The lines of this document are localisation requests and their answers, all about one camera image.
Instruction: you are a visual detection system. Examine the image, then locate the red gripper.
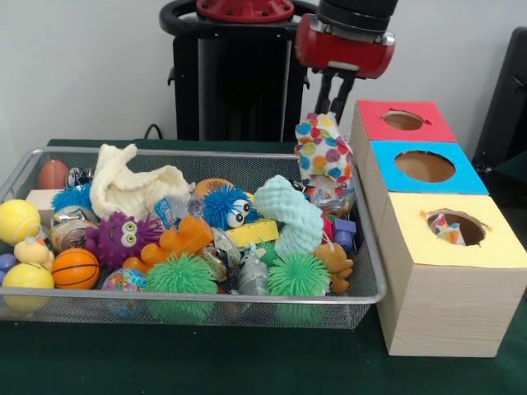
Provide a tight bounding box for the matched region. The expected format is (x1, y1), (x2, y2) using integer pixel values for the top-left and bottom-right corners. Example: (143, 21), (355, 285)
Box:
(295, 12), (396, 124)

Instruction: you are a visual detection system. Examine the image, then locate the small dotted cloth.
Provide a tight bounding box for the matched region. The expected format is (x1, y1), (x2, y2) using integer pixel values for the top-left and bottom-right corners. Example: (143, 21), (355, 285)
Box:
(294, 113), (355, 203)

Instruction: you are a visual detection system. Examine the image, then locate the white cloth with big dots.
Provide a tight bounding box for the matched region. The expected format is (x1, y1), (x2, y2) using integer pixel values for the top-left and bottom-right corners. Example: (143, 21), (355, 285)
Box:
(429, 212), (467, 245)

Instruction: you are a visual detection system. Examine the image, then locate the wooden box with three holes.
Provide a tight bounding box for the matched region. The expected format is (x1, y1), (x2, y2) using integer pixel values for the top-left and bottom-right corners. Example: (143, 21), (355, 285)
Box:
(349, 100), (527, 356)

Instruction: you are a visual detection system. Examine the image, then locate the mint green foam cloth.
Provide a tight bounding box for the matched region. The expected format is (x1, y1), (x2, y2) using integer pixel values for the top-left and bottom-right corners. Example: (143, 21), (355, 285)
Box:
(254, 174), (324, 257)

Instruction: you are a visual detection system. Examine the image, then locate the blue spiky ball with eyes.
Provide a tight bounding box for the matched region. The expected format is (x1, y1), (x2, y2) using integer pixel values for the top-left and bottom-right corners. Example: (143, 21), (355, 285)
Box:
(203, 184), (258, 231)

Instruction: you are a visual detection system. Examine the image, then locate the black monitor panel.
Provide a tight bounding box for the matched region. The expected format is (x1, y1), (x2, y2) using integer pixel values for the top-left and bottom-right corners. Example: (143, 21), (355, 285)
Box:
(473, 27), (527, 170)

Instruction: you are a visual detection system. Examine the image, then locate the green spiky ball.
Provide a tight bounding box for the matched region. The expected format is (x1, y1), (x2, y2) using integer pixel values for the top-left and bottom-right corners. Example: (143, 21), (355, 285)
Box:
(146, 252), (220, 323)
(266, 251), (332, 324)

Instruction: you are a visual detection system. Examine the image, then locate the orange plastic toy block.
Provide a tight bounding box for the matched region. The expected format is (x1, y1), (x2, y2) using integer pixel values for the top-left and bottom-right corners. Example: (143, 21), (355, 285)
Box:
(124, 214), (216, 275)

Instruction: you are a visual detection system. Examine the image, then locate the cream knitted cloth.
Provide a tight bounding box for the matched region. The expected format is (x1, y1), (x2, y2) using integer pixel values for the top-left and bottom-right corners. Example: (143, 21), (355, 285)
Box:
(89, 142), (193, 221)

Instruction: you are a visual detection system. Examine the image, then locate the purple furry monster toy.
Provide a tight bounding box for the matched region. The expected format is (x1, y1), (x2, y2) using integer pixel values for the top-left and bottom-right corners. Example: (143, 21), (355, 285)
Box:
(86, 211), (163, 271)

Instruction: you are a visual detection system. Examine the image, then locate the dark green table cloth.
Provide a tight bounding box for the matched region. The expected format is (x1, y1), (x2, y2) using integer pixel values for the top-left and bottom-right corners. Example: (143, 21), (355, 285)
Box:
(0, 138), (527, 395)

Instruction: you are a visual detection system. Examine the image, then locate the orange toy basketball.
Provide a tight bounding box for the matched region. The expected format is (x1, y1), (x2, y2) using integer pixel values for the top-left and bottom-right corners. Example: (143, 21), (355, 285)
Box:
(51, 247), (101, 289)

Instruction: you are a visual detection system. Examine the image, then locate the yellow ball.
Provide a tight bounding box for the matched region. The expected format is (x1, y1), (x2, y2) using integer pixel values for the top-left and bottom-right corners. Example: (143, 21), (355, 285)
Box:
(2, 263), (55, 312)
(0, 198), (43, 244)

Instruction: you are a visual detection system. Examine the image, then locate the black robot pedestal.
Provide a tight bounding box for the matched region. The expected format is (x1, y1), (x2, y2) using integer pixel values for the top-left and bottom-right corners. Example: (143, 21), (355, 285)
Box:
(160, 0), (330, 142)

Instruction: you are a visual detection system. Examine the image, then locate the wire mesh bin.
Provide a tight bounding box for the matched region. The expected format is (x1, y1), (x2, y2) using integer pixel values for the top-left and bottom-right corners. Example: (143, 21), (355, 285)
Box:
(0, 146), (388, 328)

